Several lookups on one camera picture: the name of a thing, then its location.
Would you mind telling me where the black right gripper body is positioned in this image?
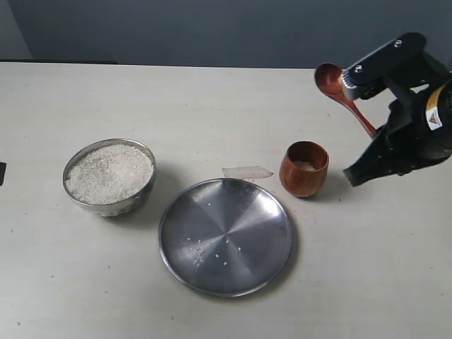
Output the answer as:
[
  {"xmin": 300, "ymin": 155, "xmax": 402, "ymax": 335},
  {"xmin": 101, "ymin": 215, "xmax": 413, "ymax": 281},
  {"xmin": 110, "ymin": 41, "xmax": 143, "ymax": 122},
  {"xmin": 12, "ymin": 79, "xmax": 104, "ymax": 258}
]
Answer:
[{"xmin": 379, "ymin": 52, "xmax": 451, "ymax": 166}]

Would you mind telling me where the dark wooden spoon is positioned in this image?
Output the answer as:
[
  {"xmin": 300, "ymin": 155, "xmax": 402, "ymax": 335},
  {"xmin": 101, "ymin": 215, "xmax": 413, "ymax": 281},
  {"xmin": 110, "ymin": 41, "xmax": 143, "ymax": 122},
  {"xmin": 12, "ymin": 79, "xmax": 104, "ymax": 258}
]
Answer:
[{"xmin": 314, "ymin": 63, "xmax": 376, "ymax": 139}]

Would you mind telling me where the steel bowl of rice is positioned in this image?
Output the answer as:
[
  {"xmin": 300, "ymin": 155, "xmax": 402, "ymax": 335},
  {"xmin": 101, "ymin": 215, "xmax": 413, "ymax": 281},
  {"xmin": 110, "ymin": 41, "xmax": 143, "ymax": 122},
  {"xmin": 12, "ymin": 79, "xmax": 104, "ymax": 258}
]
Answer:
[{"xmin": 62, "ymin": 138, "xmax": 157, "ymax": 217}]

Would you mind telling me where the brown wooden cup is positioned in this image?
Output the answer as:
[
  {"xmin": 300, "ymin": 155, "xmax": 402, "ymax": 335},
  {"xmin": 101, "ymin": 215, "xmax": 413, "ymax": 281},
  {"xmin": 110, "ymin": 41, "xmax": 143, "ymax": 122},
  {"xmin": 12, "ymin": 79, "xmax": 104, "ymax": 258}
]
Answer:
[{"xmin": 279, "ymin": 141, "xmax": 329, "ymax": 198}]

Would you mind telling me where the clear tape strip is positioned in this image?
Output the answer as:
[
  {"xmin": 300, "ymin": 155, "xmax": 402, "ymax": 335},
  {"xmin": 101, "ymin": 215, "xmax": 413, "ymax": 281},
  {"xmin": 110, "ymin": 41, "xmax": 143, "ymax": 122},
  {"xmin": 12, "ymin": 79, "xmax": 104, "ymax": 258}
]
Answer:
[{"xmin": 222, "ymin": 166, "xmax": 273, "ymax": 180}]

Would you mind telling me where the round steel plate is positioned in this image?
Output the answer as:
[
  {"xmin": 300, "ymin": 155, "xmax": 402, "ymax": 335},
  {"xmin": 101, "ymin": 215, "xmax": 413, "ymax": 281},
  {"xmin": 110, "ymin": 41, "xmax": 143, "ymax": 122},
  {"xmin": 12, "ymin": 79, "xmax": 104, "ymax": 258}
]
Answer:
[{"xmin": 158, "ymin": 178, "xmax": 294, "ymax": 297}]

